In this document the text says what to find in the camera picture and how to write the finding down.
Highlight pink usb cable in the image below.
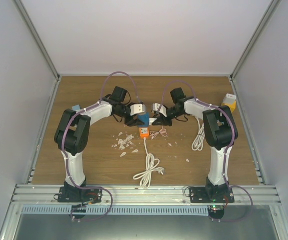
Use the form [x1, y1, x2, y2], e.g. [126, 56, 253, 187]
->
[149, 126, 169, 139]

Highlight light blue charger plug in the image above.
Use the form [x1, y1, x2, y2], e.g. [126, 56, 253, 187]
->
[72, 104, 81, 112]

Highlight blue power socket cube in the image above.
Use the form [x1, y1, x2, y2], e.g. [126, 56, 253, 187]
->
[137, 112, 149, 128]

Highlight yellow socket cube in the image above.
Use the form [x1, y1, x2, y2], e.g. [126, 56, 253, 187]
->
[221, 101, 236, 112]

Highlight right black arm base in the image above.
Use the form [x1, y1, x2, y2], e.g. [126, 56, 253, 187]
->
[188, 184, 235, 204]

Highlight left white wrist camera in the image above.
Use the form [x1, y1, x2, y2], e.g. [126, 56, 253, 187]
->
[130, 103, 146, 116]

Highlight light blue cable duct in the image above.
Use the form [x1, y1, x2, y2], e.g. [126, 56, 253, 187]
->
[22, 204, 208, 216]

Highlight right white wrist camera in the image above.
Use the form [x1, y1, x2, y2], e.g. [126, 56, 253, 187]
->
[151, 103, 167, 117]

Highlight white paint flakes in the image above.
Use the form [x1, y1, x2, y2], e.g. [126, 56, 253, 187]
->
[110, 122, 192, 165]

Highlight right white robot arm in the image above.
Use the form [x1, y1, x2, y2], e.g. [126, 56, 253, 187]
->
[151, 87, 238, 203]

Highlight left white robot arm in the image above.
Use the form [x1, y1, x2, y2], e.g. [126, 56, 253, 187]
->
[54, 86, 144, 202]

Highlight white coiled power cord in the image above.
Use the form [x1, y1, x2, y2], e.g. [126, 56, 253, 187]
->
[192, 119, 206, 152]

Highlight white orange-socket power cord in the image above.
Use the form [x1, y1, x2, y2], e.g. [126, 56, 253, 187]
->
[132, 137, 165, 187]

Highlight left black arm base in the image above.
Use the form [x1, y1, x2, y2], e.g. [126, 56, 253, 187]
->
[54, 185, 102, 204]

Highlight orange power socket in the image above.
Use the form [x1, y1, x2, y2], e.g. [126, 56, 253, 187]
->
[139, 127, 150, 138]

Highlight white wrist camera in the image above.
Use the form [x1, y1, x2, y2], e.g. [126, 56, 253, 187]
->
[130, 103, 146, 116]
[151, 103, 167, 117]

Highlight aluminium front rail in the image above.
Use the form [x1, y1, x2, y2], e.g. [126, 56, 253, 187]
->
[11, 184, 281, 206]

